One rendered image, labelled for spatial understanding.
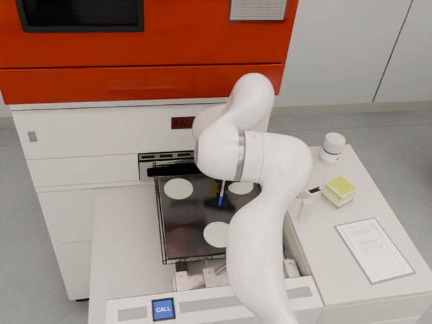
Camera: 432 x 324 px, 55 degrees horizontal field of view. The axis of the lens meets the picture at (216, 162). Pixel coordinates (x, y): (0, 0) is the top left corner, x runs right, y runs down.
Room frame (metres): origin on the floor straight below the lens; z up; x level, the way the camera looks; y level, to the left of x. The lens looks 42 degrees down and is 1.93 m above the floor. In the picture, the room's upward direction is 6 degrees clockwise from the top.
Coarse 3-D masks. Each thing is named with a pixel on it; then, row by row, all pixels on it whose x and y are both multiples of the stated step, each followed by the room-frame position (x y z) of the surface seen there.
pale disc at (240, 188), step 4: (232, 184) 1.04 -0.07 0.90; (236, 184) 1.04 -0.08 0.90; (240, 184) 1.04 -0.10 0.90; (244, 184) 1.04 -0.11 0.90; (248, 184) 1.04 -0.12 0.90; (252, 184) 1.05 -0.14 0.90; (228, 188) 1.02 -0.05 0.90; (232, 188) 1.02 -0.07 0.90; (236, 188) 1.02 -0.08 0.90; (240, 188) 1.02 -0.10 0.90; (244, 188) 1.02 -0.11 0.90; (248, 188) 1.03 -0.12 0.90; (252, 188) 1.03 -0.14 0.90; (236, 192) 1.00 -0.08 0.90; (240, 192) 1.00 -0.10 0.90; (244, 192) 1.00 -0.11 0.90; (248, 192) 1.01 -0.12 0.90
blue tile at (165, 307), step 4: (168, 300) 0.54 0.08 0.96; (156, 304) 0.52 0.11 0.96; (160, 304) 0.52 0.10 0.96; (164, 304) 0.52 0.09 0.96; (168, 304) 0.53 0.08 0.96; (156, 308) 0.51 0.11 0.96; (160, 308) 0.51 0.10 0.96; (164, 308) 0.51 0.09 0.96; (168, 308) 0.52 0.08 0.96; (172, 308) 0.52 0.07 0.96; (156, 312) 0.50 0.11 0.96; (160, 312) 0.50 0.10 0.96; (164, 312) 0.50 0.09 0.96; (168, 312) 0.50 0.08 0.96; (172, 312) 0.51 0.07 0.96; (156, 316) 0.49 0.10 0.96; (160, 316) 0.49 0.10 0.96; (164, 316) 0.49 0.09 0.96; (168, 316) 0.49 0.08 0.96; (172, 316) 0.50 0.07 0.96
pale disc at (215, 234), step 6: (216, 222) 0.86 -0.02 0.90; (222, 222) 0.86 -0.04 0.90; (210, 228) 0.83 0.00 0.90; (216, 228) 0.83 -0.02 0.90; (222, 228) 0.84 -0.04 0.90; (204, 234) 0.81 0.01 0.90; (210, 234) 0.81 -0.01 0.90; (216, 234) 0.81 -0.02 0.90; (222, 234) 0.81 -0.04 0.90; (210, 240) 0.78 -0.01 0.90; (216, 240) 0.79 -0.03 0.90; (222, 240) 0.79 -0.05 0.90; (216, 246) 0.76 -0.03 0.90; (222, 246) 0.77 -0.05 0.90
